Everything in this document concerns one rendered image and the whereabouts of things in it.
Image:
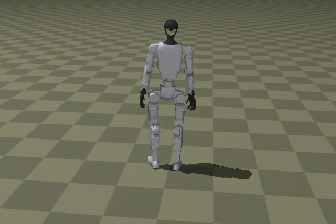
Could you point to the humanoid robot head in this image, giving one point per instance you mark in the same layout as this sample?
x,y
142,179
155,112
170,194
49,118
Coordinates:
x,y
171,25

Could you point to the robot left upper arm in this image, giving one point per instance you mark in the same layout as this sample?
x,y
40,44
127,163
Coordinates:
x,y
150,57

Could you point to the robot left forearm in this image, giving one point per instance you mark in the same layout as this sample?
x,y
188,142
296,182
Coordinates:
x,y
146,79

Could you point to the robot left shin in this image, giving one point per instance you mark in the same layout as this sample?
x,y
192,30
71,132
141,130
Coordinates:
x,y
154,142

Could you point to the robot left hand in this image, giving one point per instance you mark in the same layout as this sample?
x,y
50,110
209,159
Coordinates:
x,y
143,92

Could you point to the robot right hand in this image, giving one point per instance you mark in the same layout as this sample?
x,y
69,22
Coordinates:
x,y
192,101

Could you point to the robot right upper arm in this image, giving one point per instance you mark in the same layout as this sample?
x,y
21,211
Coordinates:
x,y
188,59

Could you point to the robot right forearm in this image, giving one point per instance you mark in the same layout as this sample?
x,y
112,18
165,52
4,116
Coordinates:
x,y
190,83

